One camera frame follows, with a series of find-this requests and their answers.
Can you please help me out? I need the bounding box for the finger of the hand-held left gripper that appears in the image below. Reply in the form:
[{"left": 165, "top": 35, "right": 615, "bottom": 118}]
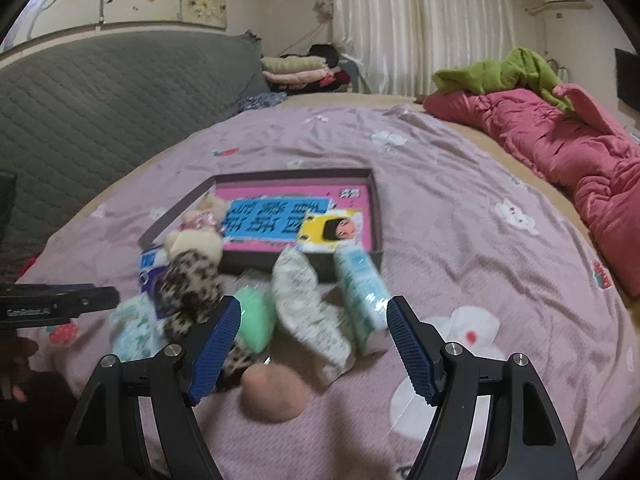
[{"left": 0, "top": 284, "right": 120, "bottom": 331}]

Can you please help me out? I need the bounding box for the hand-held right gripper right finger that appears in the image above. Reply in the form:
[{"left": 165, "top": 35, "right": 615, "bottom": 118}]
[{"left": 385, "top": 295, "right": 581, "bottom": 480}]

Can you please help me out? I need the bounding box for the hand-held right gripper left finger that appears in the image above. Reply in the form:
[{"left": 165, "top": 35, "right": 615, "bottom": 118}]
[{"left": 60, "top": 295, "right": 243, "bottom": 480}]

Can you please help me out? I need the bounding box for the small pale green tissue packet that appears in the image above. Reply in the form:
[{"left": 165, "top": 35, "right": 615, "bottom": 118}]
[{"left": 109, "top": 294, "right": 168, "bottom": 361}]

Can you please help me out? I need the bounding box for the peach makeup sponge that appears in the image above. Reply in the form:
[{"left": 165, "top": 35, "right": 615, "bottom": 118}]
[{"left": 240, "top": 362, "right": 308, "bottom": 423}]

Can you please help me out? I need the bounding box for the leopard print scarf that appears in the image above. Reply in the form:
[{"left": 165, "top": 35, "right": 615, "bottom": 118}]
[{"left": 157, "top": 247, "right": 266, "bottom": 391}]

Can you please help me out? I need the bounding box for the white teal tissue roll pack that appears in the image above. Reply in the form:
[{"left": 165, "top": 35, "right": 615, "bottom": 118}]
[{"left": 332, "top": 242, "right": 393, "bottom": 356}]

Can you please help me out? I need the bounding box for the purple cartoon packet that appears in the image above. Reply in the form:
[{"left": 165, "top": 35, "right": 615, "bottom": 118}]
[{"left": 139, "top": 244, "right": 173, "bottom": 321}]

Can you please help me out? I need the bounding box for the cream plush teddy toy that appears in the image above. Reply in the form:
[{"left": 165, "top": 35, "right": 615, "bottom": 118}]
[{"left": 166, "top": 195, "right": 226, "bottom": 266}]

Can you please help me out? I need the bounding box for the shallow dark box pink print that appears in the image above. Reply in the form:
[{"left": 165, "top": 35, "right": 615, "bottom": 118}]
[{"left": 137, "top": 167, "right": 386, "bottom": 283}]

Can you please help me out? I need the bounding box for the person's left hand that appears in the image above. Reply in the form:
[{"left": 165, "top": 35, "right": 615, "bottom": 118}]
[{"left": 0, "top": 337, "right": 40, "bottom": 403}]

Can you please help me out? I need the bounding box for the mint green sponge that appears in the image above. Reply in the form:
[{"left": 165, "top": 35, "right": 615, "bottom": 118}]
[{"left": 232, "top": 285, "right": 277, "bottom": 356}]

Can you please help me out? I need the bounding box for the white floral cloth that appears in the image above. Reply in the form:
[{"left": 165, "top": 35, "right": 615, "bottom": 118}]
[{"left": 271, "top": 246, "right": 357, "bottom": 388}]

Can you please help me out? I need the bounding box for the yellow cartoon packet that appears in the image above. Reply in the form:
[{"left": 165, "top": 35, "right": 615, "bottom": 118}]
[{"left": 299, "top": 209, "right": 373, "bottom": 253}]

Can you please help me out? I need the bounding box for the grey quilted headboard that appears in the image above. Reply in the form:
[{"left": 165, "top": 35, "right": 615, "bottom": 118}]
[{"left": 0, "top": 30, "right": 271, "bottom": 256}]

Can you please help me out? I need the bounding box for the red quilt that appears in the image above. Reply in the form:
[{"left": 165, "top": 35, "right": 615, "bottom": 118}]
[{"left": 422, "top": 82, "right": 640, "bottom": 298}]

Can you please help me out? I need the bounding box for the blue floral cloth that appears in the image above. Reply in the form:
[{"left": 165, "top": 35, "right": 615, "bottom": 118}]
[{"left": 237, "top": 91, "right": 289, "bottom": 113}]

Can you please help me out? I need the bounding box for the pale blue chair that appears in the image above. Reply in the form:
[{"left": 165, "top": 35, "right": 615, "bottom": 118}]
[{"left": 337, "top": 55, "right": 373, "bottom": 95}]

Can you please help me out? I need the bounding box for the pink folded cloth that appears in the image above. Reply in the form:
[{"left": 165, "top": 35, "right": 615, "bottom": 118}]
[{"left": 262, "top": 69, "right": 337, "bottom": 89}]

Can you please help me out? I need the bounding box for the green blanket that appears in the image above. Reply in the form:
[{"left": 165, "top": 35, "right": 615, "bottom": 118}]
[{"left": 431, "top": 47, "right": 576, "bottom": 113}]

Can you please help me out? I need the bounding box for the white curtain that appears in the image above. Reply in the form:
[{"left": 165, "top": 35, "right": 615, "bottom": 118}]
[{"left": 327, "top": 0, "right": 518, "bottom": 98}]

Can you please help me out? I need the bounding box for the black television screen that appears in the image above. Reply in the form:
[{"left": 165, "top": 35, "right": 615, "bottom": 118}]
[{"left": 614, "top": 47, "right": 640, "bottom": 116}]

